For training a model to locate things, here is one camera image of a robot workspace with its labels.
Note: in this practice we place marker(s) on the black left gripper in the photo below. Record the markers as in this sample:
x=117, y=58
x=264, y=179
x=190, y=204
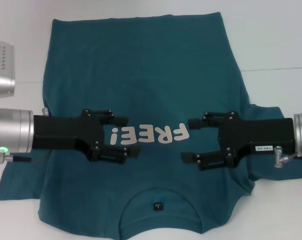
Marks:
x=65, y=130

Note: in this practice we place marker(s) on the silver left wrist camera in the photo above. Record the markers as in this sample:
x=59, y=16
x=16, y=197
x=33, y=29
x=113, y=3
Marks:
x=1, y=75

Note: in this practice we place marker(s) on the teal t-shirt with FREE print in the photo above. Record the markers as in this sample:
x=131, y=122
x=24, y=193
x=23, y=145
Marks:
x=140, y=62

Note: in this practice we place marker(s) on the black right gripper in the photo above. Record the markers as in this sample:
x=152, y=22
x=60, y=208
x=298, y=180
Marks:
x=266, y=132

